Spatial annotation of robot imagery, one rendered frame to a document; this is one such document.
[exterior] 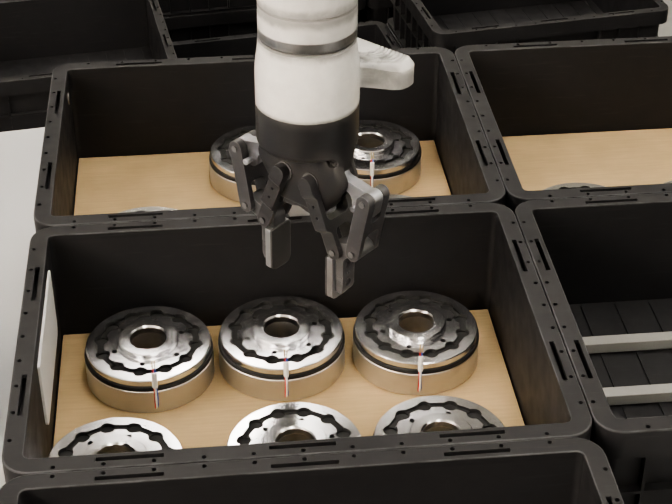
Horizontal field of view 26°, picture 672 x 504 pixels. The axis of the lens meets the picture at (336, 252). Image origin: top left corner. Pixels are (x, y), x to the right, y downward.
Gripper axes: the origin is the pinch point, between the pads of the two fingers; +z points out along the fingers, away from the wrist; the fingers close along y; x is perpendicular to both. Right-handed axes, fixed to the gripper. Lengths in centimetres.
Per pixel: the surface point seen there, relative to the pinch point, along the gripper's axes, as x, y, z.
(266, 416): -8.1, 2.8, 8.7
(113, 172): 12.8, -36.6, 11.9
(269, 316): 0.9, -4.9, 8.1
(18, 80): 48, -97, 36
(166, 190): 13.7, -30.1, 11.8
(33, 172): 21, -61, 25
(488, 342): 13.7, 8.4, 11.6
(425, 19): 104, -64, 35
